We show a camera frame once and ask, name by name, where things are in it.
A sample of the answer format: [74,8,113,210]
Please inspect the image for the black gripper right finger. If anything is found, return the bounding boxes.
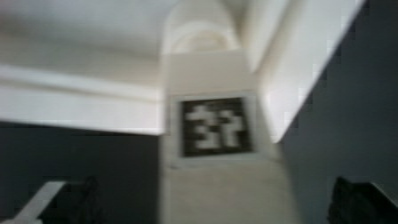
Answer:
[326,177,398,224]

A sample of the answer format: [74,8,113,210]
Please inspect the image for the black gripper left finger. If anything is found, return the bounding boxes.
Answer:
[38,176,102,224]

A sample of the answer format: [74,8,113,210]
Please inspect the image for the white table leg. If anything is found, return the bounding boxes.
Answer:
[159,0,303,224]

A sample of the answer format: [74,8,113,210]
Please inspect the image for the white square table top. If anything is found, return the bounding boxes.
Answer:
[0,0,365,139]

